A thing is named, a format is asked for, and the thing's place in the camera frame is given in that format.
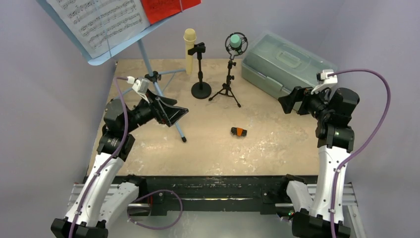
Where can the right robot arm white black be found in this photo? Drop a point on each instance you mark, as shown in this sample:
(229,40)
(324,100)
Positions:
(321,216)

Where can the cream yellow microphone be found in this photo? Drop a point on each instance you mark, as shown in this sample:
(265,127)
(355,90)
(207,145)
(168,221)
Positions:
(189,39)

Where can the mint green microphone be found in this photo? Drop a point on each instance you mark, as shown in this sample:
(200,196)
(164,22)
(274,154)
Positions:
(235,41)

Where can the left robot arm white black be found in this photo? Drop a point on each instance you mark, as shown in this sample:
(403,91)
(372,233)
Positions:
(95,211)

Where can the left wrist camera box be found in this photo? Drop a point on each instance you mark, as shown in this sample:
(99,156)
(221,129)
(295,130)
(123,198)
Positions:
(140,86)

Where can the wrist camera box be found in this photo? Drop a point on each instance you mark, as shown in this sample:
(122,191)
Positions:
(140,86)
(326,79)

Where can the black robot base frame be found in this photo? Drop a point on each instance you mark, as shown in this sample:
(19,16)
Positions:
(218,193)

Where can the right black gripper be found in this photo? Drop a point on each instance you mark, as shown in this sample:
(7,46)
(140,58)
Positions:
(302,100)

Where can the red sheet music page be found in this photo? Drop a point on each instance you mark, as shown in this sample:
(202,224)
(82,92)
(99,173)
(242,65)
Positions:
(157,10)

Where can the black tripod shock-mount stand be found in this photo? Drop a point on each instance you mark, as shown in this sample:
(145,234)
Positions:
(226,87)

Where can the blue music stand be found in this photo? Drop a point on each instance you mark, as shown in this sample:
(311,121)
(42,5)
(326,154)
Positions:
(113,51)

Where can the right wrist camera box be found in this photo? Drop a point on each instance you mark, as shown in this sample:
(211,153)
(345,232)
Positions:
(326,79)

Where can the green translucent storage case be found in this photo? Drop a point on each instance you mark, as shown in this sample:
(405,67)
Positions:
(276,65)

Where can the white sheet music page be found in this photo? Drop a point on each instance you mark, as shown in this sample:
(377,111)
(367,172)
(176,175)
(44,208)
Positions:
(100,25)

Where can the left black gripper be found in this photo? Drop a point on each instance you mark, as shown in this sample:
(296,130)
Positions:
(164,113)

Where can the black round-base mic stand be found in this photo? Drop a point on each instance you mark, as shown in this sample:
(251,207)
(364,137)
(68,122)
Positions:
(200,90)

